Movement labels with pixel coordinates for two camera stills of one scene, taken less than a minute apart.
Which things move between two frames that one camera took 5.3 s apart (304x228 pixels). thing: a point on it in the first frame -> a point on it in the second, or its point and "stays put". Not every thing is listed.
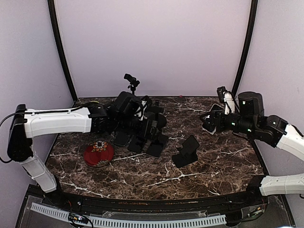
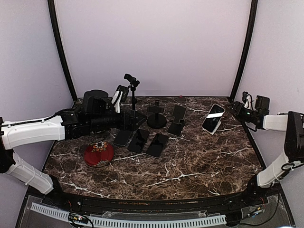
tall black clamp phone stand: (134, 82) stays put
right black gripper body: (223, 126) -> (243, 115)
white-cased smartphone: (209, 124) stays put
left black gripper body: (149, 136) -> (123, 124)
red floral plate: (98, 154) stays put
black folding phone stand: (188, 154) -> (176, 123)
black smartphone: (156, 147) stays put
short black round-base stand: (160, 116) stays put
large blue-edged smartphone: (121, 137) stays put
